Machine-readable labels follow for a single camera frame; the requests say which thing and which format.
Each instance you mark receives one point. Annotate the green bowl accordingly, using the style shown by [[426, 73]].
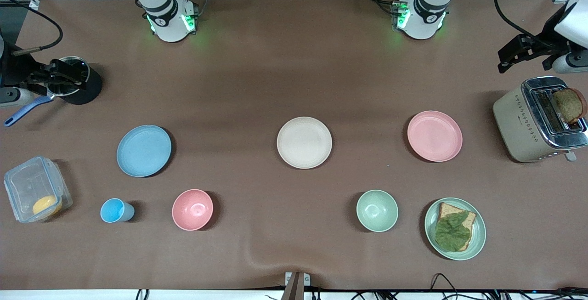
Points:
[[377, 211]]

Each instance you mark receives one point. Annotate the green lettuce leaf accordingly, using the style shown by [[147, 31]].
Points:
[[452, 232]]

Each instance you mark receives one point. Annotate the orange round food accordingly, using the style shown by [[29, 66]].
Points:
[[47, 205]]

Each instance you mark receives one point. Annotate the brown bread slice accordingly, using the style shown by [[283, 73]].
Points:
[[459, 209]]

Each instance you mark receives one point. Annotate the beige plate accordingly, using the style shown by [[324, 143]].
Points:
[[304, 142]]

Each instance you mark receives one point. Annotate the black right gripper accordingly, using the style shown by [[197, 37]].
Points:
[[14, 76]]

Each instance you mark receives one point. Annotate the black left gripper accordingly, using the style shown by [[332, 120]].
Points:
[[550, 42]]

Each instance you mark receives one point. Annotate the dark toasted bread slice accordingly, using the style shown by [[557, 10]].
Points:
[[569, 104]]

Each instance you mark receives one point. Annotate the green plate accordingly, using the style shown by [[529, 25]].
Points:
[[477, 240]]

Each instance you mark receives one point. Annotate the clear plastic container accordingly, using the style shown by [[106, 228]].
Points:
[[27, 185]]

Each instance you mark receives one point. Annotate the blue plate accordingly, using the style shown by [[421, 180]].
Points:
[[144, 150]]

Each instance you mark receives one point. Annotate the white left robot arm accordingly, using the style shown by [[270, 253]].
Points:
[[422, 19]]

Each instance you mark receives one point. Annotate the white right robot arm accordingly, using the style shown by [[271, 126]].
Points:
[[167, 24]]

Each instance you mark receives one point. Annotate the beige chrome toaster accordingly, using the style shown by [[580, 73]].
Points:
[[514, 125]]

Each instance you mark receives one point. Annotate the pink plate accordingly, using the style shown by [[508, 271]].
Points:
[[434, 136]]

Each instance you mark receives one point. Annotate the blue cup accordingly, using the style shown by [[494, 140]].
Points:
[[115, 211]]

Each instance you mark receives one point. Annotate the brown table mat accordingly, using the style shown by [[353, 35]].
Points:
[[275, 61]]

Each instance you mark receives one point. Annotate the pink bowl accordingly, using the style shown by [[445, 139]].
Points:
[[192, 210]]

